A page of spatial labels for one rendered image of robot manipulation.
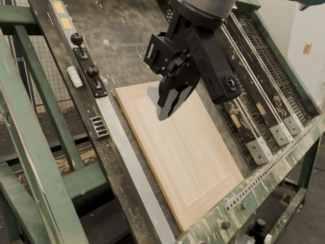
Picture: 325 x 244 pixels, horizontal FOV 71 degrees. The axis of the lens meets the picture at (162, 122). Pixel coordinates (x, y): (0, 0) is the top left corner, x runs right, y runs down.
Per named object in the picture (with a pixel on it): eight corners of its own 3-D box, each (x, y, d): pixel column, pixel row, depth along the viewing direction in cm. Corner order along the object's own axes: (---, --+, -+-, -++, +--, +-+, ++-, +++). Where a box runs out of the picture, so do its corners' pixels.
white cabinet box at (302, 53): (309, 131, 400) (340, -1, 331) (275, 123, 437) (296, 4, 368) (317, 123, 441) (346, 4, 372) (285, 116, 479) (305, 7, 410)
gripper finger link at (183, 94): (157, 102, 51) (172, 66, 45) (175, 120, 48) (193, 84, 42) (147, 105, 48) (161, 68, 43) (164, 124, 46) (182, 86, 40)
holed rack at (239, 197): (227, 214, 87) (228, 214, 87) (223, 206, 88) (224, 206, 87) (325, 117, 198) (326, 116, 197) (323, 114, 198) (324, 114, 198)
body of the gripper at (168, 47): (169, 61, 46) (195, -1, 39) (199, 86, 43) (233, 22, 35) (140, 64, 41) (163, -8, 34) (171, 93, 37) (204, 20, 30)
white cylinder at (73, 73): (66, 71, 80) (74, 90, 79) (67, 66, 78) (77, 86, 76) (74, 70, 82) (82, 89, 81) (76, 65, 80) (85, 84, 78)
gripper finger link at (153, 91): (147, 105, 48) (161, 68, 43) (164, 124, 46) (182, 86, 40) (135, 108, 46) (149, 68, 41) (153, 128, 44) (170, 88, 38)
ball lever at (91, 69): (95, 93, 79) (87, 77, 66) (90, 84, 80) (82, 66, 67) (105, 89, 80) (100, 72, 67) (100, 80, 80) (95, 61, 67)
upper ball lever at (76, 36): (81, 64, 81) (71, 42, 68) (77, 55, 81) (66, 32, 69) (91, 60, 82) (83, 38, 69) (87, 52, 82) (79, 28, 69)
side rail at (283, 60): (307, 120, 201) (320, 114, 193) (243, 18, 218) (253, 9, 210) (309, 117, 206) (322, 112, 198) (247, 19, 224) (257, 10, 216)
